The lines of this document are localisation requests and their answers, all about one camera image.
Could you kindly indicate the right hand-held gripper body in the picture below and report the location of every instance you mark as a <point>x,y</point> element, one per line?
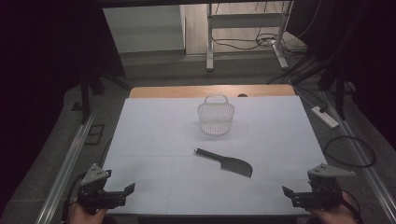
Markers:
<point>323,186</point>

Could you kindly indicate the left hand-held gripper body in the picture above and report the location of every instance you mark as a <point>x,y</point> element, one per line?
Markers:
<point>95,179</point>

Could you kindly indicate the black kitchen knife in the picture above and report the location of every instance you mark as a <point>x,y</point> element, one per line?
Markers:
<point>230,164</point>

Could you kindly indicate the white plastic basket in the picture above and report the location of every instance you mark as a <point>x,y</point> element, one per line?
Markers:
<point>215,119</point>

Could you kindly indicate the person's right hand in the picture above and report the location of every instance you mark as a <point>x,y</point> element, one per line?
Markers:
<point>334,216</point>

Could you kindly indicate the person's left hand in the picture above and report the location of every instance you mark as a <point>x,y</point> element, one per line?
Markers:
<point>85,217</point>

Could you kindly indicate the white power strip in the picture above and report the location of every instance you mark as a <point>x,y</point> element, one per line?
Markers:
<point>324,117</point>

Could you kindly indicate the white table cover sheet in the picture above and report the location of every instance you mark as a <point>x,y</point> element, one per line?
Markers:
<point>174,133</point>

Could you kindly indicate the black metal stand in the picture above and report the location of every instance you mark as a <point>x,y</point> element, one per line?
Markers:
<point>85,93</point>
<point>337,90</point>

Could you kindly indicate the dark table grommet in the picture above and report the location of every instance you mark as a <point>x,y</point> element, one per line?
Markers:
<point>243,95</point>

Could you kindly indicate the aluminium floor rail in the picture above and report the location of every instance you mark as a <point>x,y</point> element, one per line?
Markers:
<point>361,149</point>
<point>67,168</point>

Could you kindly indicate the black rectangular floor frame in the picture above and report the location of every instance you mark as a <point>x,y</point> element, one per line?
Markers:
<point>95,134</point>

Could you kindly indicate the grey wall panel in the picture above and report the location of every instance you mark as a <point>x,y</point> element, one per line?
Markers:
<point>143,28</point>

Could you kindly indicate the white metal stand frame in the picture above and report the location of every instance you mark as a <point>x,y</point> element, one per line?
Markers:
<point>246,20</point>

